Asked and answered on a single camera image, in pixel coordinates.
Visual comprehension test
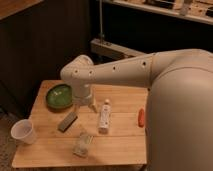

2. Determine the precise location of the wooden table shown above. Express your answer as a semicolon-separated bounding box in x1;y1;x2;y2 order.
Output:
12;80;147;168

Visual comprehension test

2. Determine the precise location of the grey rectangular block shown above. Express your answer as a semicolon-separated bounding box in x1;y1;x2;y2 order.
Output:
58;112;77;132

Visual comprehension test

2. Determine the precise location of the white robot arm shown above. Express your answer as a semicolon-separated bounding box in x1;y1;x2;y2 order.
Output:
60;49;213;171

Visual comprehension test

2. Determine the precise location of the green ceramic bowl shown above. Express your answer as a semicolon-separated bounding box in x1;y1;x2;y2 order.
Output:
45;84;73;109

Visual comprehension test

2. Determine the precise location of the grey metal beam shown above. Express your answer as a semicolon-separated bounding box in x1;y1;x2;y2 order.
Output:
90;39;144;60

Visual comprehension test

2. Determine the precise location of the white plastic bottle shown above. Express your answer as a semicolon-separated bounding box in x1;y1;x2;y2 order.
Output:
98;99;111;134

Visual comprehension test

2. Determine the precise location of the dark wooden cabinet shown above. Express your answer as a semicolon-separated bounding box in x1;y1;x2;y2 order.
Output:
0;0;90;117

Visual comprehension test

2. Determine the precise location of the metal shelf with clutter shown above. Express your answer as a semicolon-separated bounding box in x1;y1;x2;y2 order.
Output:
103;0;213;26

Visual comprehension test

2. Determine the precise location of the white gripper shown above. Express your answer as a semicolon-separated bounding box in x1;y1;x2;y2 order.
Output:
72;84;98;113

